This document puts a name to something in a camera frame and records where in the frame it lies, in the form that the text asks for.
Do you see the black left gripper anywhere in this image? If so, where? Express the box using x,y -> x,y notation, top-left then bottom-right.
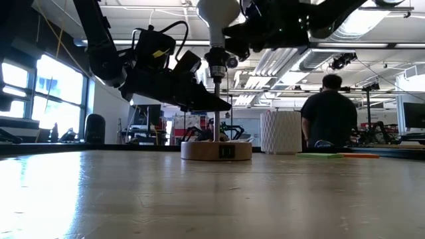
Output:
121,71 -> 232,113

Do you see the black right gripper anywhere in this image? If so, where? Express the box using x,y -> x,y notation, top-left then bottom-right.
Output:
222,0 -> 311,62

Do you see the white lightbulb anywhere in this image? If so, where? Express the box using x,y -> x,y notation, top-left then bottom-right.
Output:
196,0 -> 241,49

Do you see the wooden-base lamp stand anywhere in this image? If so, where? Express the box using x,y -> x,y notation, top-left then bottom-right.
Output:
180,45 -> 253,162

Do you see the black computer monitor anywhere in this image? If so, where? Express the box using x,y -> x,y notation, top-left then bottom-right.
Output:
133,104 -> 162,126
402,102 -> 425,129

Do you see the yellow tape tag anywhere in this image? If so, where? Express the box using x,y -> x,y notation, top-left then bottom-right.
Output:
151,48 -> 171,59

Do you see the white lattice pen cup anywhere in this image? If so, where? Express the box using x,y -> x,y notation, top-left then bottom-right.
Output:
259,110 -> 303,155

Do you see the person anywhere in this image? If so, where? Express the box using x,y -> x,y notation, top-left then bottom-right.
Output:
300,73 -> 359,149

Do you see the black cylindrical bin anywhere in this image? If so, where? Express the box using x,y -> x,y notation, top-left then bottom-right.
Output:
84,113 -> 107,145

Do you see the green sticky note pad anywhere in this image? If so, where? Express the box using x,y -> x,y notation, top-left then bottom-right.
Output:
295,152 -> 345,159

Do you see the dark desk telephone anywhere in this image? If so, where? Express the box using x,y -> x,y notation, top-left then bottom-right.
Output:
58,127 -> 80,143

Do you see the large window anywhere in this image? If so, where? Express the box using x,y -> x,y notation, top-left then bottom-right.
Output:
0,52 -> 89,140

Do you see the orange sticky note pad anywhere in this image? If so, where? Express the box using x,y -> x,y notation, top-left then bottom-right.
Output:
338,152 -> 381,159

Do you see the silver ventilation duct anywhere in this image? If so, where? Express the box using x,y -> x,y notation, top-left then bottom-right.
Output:
232,46 -> 358,108

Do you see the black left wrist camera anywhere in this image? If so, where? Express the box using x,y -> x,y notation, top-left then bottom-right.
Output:
173,50 -> 203,76

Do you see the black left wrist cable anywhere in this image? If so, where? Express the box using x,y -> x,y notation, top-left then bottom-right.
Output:
131,20 -> 190,61

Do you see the black ceiling-mounted camera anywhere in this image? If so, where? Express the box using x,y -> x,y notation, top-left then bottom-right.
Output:
329,52 -> 359,71

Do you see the black aluminium table frame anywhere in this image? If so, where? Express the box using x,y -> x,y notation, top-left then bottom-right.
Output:
0,141 -> 425,161

